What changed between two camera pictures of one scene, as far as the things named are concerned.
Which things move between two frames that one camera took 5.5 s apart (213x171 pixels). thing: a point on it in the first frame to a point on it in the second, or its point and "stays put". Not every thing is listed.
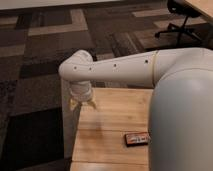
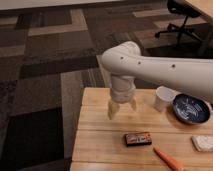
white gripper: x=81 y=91 to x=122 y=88
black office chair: x=185 y=9 stays put
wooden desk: x=205 y=7 stays put
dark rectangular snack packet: x=137 y=139 stays put
